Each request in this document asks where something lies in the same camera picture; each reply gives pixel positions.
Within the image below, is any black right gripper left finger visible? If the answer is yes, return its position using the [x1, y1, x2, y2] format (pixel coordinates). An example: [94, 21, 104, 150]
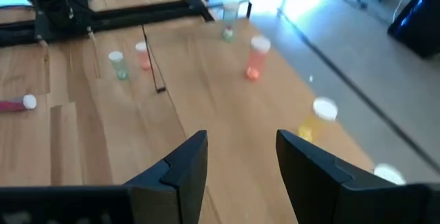
[123, 130, 209, 224]

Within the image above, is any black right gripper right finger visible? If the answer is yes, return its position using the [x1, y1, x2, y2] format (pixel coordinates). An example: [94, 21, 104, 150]
[275, 129, 427, 224]

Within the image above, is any blue medicine bottle white cap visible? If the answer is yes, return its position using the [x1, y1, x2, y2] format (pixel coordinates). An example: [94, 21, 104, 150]
[373, 163, 407, 186]

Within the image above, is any yellow medicine bottle white cap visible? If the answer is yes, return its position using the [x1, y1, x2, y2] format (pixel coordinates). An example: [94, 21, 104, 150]
[297, 96, 340, 143]

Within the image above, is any salmon medicine bottle white cap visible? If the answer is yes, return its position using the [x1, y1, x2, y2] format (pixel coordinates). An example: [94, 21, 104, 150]
[134, 41, 152, 71]
[245, 35, 272, 82]

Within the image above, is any clear bottle with red pills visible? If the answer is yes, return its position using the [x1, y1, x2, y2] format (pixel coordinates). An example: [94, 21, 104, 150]
[0, 93, 38, 113]

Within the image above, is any black computer case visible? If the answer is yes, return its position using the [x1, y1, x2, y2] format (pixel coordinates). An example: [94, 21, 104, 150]
[387, 0, 440, 60]

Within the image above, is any wooden shelf black metal frame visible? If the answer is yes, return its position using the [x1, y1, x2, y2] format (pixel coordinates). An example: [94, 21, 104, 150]
[141, 0, 375, 224]

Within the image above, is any black rig frame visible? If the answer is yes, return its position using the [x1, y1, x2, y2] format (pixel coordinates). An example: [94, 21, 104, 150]
[0, 0, 214, 48]

